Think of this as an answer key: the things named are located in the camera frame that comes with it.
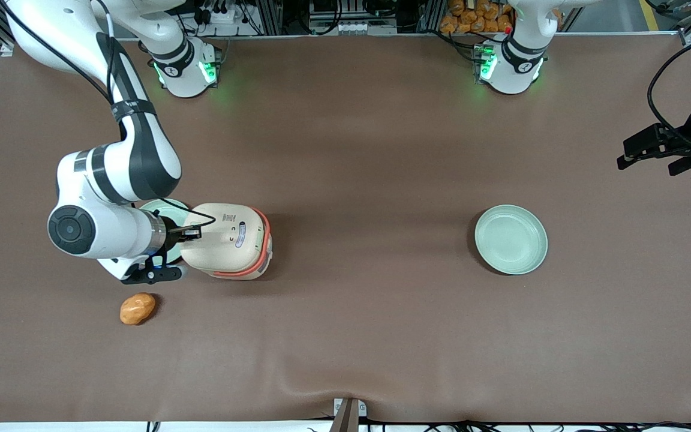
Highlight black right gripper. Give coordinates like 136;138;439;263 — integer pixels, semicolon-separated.
163;216;203;250

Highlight cream rice cooker orange handle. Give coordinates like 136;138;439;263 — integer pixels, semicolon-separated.
181;203;274;281

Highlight pale green round plate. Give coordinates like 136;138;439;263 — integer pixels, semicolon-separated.
139;198;193;265
474;205;549;276

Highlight brown potato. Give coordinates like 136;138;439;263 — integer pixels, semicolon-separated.
120;292;157;326

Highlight brown table cloth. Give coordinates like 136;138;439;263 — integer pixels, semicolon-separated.
0;33;691;424

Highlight white power strip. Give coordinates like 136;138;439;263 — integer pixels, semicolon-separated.
199;3;251;28

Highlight pile of orange breads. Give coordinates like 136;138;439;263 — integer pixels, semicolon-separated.
440;0;515;34

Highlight white connector block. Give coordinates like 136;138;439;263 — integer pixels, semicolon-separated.
310;18;398;35

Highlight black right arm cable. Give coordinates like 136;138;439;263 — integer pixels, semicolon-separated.
0;0;217;235

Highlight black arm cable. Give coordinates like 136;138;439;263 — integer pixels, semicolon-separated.
0;0;217;235
647;33;691;151

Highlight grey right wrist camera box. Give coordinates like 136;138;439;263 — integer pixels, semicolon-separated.
121;266;187;285

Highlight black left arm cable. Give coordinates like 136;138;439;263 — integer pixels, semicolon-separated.
647;33;691;151

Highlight aluminium frame post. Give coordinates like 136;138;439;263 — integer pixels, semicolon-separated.
260;0;284;35

